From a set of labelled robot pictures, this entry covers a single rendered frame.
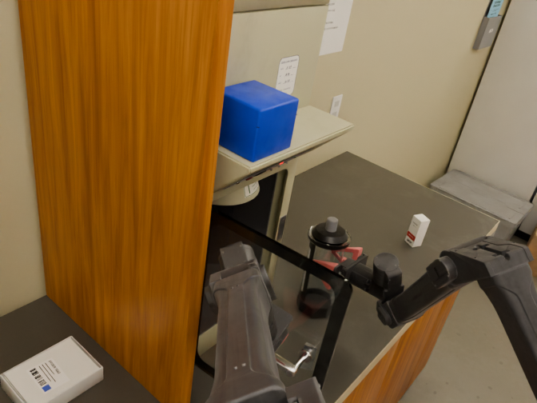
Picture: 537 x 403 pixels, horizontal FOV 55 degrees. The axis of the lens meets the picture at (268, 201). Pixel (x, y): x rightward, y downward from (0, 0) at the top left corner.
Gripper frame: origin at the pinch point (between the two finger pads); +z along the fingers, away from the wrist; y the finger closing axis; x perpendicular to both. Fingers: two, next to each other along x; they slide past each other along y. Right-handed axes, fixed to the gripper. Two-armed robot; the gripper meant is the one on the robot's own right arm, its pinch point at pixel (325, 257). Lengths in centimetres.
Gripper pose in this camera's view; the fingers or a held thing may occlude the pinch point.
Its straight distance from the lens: 133.8
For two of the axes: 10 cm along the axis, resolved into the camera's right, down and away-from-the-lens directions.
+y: -6.4, 2.7, -7.2
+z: -7.6, -3.8, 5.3
